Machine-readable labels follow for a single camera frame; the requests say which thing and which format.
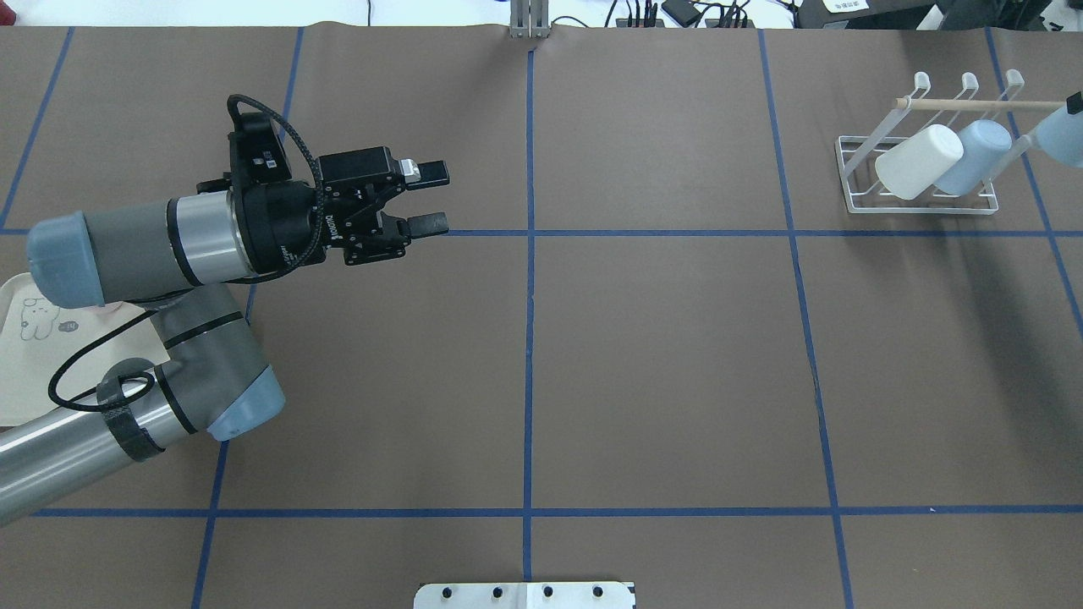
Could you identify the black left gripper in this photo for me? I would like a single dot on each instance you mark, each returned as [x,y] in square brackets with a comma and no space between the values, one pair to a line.
[279,227]

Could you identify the white plastic cup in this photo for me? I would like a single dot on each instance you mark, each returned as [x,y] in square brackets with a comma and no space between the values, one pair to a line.
[910,167]

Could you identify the light blue plastic cup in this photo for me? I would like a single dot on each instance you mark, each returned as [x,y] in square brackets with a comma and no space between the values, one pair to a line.
[984,142]

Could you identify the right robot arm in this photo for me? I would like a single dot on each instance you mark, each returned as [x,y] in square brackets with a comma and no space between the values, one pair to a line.
[1059,134]

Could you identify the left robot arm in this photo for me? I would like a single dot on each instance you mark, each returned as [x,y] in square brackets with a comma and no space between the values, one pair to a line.
[189,363]

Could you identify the cream plastic tray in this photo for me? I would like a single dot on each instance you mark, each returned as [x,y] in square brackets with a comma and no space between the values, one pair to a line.
[38,337]

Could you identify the aluminium frame post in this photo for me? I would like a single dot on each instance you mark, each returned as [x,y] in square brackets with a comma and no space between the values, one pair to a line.
[529,19]

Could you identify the grey robot mount plate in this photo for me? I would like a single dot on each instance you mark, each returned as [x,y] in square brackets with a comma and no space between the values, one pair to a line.
[555,594]

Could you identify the white wire cup rack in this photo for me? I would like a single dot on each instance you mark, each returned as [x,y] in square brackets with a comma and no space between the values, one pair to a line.
[855,154]

